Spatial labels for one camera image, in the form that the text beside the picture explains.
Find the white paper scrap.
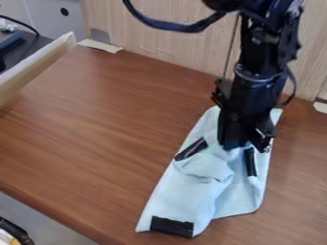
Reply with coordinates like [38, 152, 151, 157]
[75, 37, 125, 55]

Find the light blue cloth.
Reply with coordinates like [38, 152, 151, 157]
[134, 105, 284, 239]

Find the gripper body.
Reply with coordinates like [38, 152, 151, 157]
[210, 75, 289, 132]

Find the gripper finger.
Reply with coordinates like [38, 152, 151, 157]
[252, 122, 279, 154]
[217, 120, 250, 151]

